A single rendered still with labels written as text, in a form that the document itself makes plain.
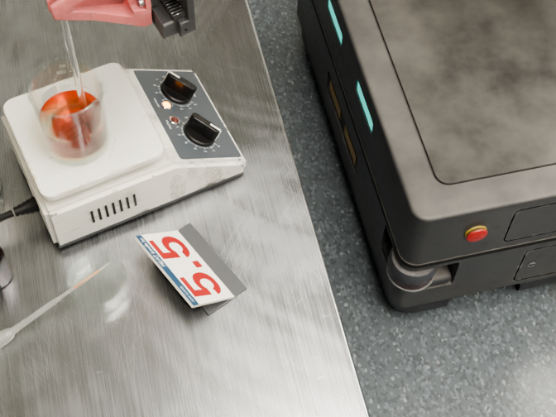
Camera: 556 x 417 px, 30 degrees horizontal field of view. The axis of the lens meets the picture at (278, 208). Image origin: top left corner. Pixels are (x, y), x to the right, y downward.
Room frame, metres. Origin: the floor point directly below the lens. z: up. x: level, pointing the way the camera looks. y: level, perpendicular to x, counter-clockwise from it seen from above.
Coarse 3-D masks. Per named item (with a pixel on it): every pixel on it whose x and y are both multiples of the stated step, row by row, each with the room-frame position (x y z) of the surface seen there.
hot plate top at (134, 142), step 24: (120, 72) 0.62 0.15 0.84; (24, 96) 0.59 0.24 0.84; (120, 96) 0.59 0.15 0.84; (24, 120) 0.56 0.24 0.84; (120, 120) 0.56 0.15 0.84; (144, 120) 0.56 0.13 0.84; (24, 144) 0.53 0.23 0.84; (120, 144) 0.53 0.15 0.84; (144, 144) 0.54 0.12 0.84; (48, 168) 0.51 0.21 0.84; (72, 168) 0.51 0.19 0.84; (96, 168) 0.51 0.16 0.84; (120, 168) 0.51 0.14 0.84; (48, 192) 0.48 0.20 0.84; (72, 192) 0.48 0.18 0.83
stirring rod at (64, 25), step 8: (56, 0) 0.54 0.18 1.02; (64, 24) 0.54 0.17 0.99; (64, 32) 0.54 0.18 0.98; (72, 48) 0.54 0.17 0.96; (72, 56) 0.54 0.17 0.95; (72, 64) 0.54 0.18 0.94; (72, 72) 0.55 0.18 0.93; (80, 80) 0.55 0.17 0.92; (80, 88) 0.54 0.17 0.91; (80, 96) 0.54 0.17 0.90; (80, 104) 0.54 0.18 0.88
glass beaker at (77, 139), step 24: (48, 72) 0.56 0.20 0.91; (96, 72) 0.55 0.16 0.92; (48, 96) 0.56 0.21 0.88; (96, 96) 0.56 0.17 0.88; (48, 120) 0.51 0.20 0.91; (72, 120) 0.51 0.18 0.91; (96, 120) 0.52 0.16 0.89; (48, 144) 0.51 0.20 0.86; (72, 144) 0.51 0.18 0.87; (96, 144) 0.52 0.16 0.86
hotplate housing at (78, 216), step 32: (160, 128) 0.57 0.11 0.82; (160, 160) 0.53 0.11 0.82; (192, 160) 0.54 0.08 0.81; (224, 160) 0.55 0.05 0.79; (32, 192) 0.51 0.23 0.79; (96, 192) 0.49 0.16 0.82; (128, 192) 0.50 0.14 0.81; (160, 192) 0.52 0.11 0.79; (192, 192) 0.53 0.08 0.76; (64, 224) 0.47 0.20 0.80; (96, 224) 0.49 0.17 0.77
